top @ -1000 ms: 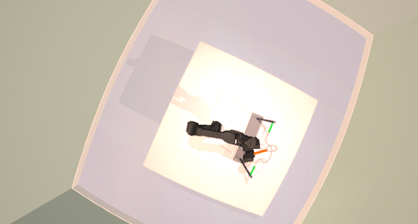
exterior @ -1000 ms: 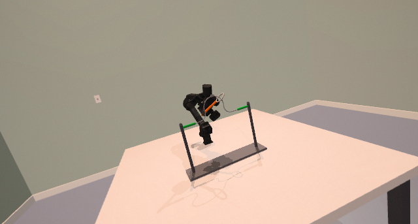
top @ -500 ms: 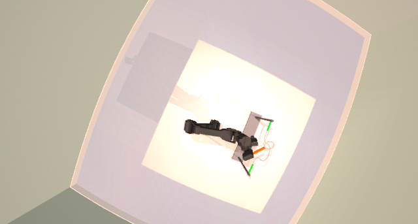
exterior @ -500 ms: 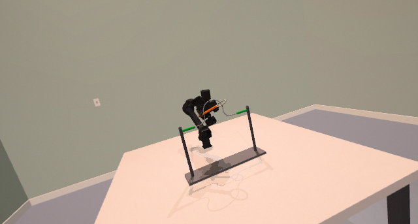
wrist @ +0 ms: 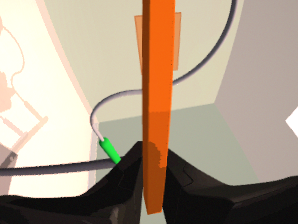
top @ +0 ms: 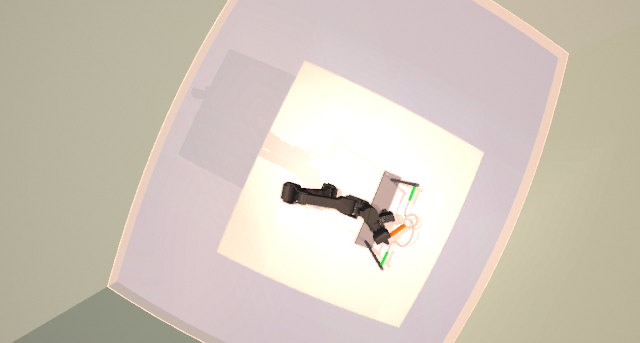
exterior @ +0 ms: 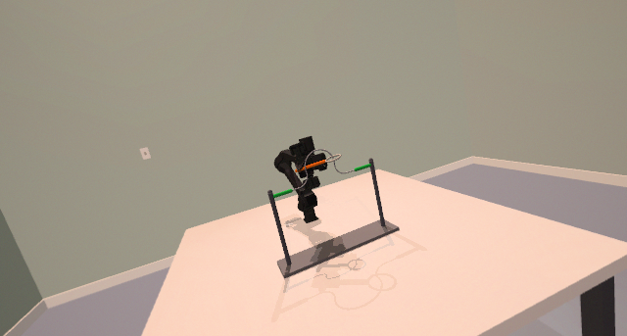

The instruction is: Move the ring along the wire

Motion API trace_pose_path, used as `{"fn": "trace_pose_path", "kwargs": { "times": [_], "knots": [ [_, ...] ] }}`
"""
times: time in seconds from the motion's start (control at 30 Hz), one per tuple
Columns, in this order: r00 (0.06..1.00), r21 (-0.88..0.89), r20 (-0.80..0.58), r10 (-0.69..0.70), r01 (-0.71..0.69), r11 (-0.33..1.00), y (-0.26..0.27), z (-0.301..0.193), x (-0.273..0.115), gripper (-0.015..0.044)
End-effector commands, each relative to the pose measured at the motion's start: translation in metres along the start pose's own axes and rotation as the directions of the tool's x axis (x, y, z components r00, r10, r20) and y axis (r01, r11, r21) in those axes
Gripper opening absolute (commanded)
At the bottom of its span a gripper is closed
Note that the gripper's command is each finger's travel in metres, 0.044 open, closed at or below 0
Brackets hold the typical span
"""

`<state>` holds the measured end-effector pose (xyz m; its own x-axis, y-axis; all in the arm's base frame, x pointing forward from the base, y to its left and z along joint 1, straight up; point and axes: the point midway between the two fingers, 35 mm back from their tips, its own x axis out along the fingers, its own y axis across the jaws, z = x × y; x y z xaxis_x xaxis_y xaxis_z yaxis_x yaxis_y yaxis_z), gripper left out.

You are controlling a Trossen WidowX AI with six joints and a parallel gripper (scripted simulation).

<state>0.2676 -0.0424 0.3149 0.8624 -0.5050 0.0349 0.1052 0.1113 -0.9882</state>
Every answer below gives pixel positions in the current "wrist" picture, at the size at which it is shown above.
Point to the orange handle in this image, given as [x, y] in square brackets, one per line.
[157, 76]

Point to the grey wire rig on two posts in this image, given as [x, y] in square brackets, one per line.
[8, 158]

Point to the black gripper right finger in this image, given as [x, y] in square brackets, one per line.
[192, 197]

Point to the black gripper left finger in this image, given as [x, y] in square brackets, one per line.
[115, 199]

